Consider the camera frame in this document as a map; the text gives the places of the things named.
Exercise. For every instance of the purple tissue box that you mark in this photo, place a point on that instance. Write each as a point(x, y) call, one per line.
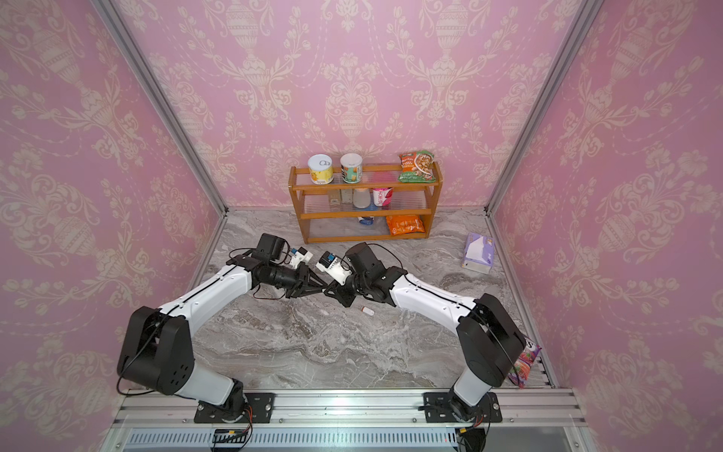
point(479, 253)

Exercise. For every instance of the pink white cup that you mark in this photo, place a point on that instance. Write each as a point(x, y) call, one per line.
point(382, 197)

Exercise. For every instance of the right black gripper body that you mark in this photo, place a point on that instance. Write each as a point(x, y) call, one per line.
point(361, 286)

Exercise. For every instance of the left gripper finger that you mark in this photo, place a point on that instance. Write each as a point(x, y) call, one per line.
point(313, 281)
point(304, 291)

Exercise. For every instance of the yellow white can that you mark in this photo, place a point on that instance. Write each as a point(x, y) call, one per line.
point(321, 169)

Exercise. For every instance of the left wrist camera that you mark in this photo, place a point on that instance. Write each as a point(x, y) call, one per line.
point(300, 256)

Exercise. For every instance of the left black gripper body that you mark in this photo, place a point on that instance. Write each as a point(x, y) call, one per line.
point(288, 278)

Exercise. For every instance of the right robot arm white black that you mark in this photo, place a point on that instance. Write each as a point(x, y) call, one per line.
point(490, 340)

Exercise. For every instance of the green orange can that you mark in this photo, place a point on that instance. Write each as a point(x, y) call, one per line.
point(351, 168)

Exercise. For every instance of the white plastic bottle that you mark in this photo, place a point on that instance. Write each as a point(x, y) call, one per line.
point(361, 198)

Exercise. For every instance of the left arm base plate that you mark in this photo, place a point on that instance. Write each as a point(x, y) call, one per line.
point(254, 408)

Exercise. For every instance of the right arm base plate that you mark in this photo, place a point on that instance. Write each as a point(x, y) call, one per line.
point(446, 407)

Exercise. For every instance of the wooden shelf rack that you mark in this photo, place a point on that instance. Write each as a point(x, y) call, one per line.
point(340, 212)

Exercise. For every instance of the green red snack packet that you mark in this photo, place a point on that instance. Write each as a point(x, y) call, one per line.
point(417, 167)

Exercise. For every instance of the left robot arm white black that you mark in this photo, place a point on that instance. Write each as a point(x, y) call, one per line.
point(157, 352)

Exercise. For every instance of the purple candy bag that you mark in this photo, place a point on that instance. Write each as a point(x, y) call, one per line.
point(519, 374)

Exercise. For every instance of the orange snack bag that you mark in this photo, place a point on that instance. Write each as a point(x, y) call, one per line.
point(405, 224)

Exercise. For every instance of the aluminium front rail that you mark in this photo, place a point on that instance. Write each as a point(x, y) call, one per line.
point(385, 408)

